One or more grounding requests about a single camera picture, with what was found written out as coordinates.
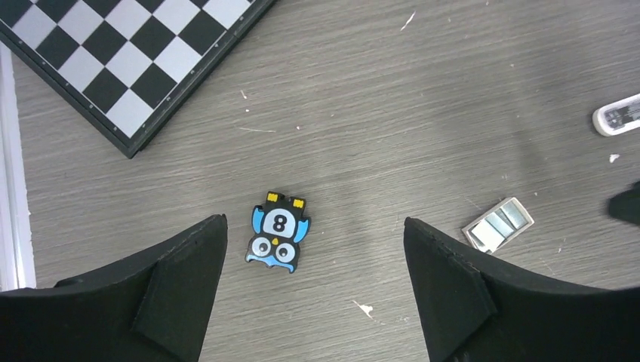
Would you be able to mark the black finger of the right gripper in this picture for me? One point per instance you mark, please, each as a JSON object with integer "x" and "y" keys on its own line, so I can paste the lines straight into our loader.
{"x": 625, "y": 206}

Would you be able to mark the blue owl eraser toy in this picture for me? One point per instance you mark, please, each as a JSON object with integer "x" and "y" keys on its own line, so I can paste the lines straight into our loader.
{"x": 279, "y": 226}

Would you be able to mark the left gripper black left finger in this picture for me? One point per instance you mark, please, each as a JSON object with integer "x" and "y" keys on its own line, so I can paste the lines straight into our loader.
{"x": 154, "y": 305}

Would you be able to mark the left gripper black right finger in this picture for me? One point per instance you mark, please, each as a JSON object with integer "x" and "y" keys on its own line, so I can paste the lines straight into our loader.
{"x": 476, "y": 307}

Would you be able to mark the black white chessboard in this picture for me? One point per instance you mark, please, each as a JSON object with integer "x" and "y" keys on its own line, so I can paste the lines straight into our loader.
{"x": 126, "y": 66}

